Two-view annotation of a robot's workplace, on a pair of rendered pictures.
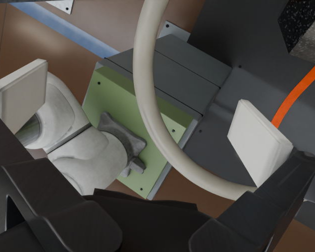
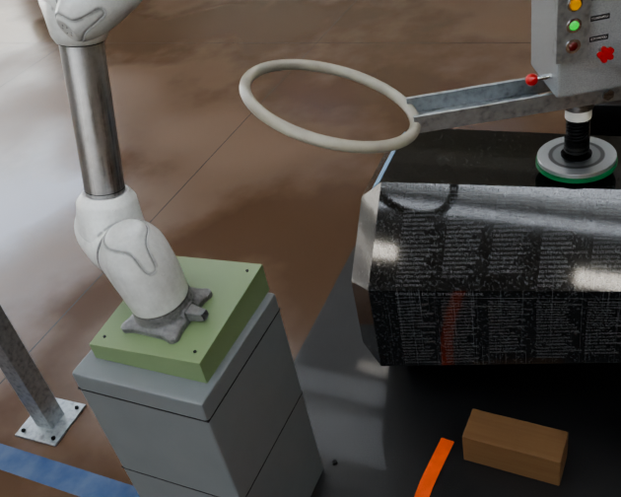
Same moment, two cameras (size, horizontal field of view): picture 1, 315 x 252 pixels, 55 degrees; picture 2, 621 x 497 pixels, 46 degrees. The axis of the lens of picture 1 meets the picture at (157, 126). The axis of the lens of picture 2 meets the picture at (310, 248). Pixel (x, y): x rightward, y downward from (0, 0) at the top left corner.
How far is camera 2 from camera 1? 190 cm
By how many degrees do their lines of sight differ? 77
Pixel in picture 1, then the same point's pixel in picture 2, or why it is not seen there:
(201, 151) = not seen: outside the picture
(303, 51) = (379, 279)
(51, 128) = (132, 196)
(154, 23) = (253, 72)
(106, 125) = not seen: hidden behind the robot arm
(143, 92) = (244, 85)
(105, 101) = not seen: hidden behind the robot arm
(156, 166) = (222, 314)
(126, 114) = (189, 277)
